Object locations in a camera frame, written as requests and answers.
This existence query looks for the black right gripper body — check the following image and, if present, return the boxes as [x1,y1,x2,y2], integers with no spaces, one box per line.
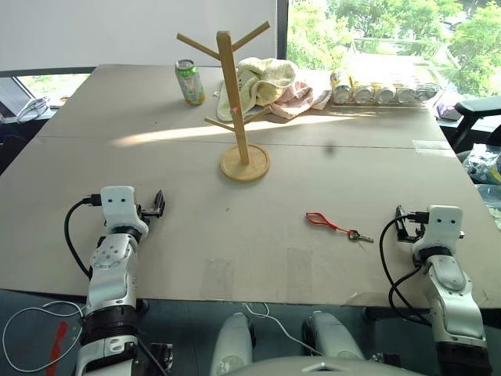
[402,219,428,243]

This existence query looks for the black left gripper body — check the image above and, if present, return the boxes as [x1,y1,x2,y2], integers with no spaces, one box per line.
[135,202,158,221]

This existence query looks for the purple packet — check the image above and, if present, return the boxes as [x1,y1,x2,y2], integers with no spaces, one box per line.
[434,102,462,121]

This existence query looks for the green beverage can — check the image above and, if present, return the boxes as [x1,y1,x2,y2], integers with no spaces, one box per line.
[174,59,207,107]

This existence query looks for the wooden tree-shaped hanger stand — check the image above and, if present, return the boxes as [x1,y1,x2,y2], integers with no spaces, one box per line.
[175,20,272,183]

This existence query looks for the wrapped silver-topped can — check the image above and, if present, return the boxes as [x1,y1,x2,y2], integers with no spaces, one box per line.
[395,81,419,106]
[374,81,397,106]
[416,81,444,103]
[353,81,376,106]

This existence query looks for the grey right robot leg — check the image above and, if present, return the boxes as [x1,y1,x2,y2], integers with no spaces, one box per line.
[300,310,366,363]

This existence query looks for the grey robot leg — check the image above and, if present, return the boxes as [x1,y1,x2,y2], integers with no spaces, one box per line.
[300,310,366,363]
[210,311,256,376]

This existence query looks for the black office chair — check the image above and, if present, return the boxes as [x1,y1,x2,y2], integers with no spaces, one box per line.
[452,99,501,153]

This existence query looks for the yellow beverage can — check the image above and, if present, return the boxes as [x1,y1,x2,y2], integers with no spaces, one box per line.
[330,68,354,104]

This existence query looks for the grey left robot leg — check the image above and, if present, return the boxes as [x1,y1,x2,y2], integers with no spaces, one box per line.
[210,311,256,376]

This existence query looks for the white bundle on side desk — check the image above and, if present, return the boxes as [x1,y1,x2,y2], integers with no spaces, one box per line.
[16,96,51,123]

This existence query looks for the pale yellow towel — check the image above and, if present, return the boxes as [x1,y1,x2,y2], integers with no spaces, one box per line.
[214,56,299,121]

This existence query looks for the pink towel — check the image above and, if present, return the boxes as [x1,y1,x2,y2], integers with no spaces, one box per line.
[269,80,333,118]

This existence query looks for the grey robot torso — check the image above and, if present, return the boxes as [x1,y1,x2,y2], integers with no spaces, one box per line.
[244,355,383,376]

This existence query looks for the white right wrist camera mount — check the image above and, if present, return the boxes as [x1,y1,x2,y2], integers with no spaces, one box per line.
[412,204,466,252]

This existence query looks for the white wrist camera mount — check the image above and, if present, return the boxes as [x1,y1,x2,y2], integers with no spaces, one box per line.
[412,204,466,252]
[99,185,150,236]

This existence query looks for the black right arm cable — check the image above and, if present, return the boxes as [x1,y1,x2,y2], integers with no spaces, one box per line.
[379,211,432,327]

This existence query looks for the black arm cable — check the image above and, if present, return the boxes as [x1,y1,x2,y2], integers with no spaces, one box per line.
[63,193,103,280]
[379,211,432,327]

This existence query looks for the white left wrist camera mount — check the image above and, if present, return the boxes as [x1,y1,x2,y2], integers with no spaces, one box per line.
[99,185,150,236]

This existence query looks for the keys with red strap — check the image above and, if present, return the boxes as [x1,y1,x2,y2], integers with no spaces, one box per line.
[305,211,375,244]

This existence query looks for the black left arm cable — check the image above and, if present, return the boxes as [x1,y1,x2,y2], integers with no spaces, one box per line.
[63,193,103,280]

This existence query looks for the thin white floor cable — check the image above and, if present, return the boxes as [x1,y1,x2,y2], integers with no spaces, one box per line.
[243,302,316,354]

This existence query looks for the thin white looped cable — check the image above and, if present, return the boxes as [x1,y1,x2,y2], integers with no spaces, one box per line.
[1,300,88,370]

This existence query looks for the dark window frame post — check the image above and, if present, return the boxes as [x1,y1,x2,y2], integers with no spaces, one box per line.
[275,0,290,72]

